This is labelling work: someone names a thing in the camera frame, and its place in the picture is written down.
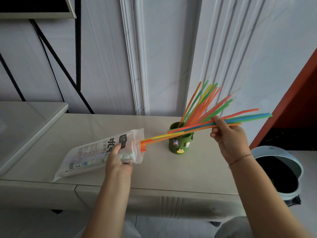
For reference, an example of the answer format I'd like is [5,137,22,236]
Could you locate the white plastic straw bag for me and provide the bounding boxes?
[53,128,145,182]

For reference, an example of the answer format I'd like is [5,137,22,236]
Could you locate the bundle of colourful drinking straws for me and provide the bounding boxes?
[140,109,273,153]

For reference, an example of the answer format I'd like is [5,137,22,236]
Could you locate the glass-topped white side table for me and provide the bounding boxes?
[0,101,69,177]

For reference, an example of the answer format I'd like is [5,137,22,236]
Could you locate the person's left hand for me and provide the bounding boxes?
[105,143,133,177]

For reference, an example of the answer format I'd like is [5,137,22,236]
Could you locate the white cabinet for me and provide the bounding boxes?
[0,113,251,222]

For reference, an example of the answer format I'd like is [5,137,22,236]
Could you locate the light blue trash bin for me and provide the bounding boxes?
[251,146,304,206]

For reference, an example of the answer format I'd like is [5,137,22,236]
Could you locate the person's white trousers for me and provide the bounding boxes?
[121,217,248,238]

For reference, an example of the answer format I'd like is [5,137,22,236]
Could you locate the thin red string bracelet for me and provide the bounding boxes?
[228,154,252,169]

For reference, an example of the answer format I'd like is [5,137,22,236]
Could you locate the black bin liner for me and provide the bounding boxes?
[255,156,301,206]

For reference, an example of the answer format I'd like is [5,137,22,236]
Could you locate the person's left forearm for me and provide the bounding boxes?
[82,171,133,238]

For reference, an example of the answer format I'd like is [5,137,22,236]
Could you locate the person's right forearm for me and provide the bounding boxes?
[228,155,313,238]

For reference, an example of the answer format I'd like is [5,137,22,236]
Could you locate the black metal rack frame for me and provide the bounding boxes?
[0,0,95,114]

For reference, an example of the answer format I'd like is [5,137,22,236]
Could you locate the person's right hand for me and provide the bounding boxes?
[210,116,252,166]

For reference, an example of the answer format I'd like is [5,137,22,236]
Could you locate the orange-red panel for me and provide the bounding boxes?
[249,48,317,150]

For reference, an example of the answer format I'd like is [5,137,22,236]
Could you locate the fanned bunch of colourful straws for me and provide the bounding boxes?
[177,80,234,128]

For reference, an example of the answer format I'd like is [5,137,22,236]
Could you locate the white-framed dark screen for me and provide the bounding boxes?
[0,0,77,20]

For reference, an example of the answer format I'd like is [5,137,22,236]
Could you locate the green cup with cartoon charms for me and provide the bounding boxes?
[168,122,195,155]

